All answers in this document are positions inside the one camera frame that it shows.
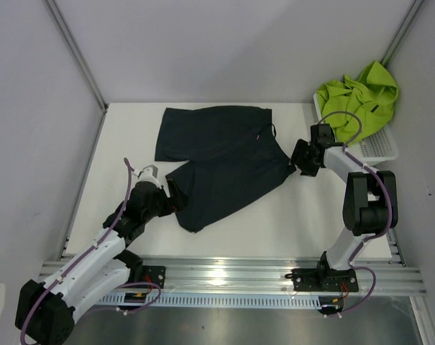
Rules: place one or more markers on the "lime green shorts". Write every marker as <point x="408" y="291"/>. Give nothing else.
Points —
<point x="358" y="108"/>

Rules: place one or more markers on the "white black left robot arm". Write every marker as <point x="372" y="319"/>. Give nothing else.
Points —
<point x="48" y="311"/>

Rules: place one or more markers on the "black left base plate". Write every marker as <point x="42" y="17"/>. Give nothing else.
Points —
<point x="154" y="274"/>

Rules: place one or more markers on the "aluminium mounting rail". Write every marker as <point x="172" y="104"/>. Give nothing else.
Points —
<point x="267" y="276"/>

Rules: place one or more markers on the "dark navy shorts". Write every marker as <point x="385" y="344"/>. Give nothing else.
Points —
<point x="230" y="158"/>

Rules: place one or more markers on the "white plastic basket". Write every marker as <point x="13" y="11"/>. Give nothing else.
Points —
<point x="377" y="148"/>

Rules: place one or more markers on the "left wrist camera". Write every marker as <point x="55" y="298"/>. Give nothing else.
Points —
<point x="149" y="175"/>

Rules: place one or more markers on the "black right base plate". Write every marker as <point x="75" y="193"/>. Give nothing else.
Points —
<point x="327" y="280"/>

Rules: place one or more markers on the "aluminium frame post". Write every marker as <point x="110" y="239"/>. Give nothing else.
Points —
<point x="71" y="44"/>
<point x="402" y="31"/>

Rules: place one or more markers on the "white slotted cable duct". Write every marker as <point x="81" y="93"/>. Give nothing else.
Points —
<point x="209" y="300"/>

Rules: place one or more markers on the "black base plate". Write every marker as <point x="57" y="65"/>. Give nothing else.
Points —
<point x="327" y="280"/>
<point x="154" y="274"/>

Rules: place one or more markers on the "left aluminium frame post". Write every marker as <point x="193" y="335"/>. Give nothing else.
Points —
<point x="71" y="44"/>

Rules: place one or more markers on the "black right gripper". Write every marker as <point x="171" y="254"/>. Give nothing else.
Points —
<point x="297" y="158"/>

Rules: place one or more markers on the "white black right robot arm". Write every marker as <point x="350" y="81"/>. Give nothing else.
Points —
<point x="370" y="206"/>

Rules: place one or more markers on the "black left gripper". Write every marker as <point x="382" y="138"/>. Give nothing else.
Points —
<point x="177" y="201"/>

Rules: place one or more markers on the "right aluminium frame post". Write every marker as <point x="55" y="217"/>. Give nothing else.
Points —
<point x="402" y="31"/>

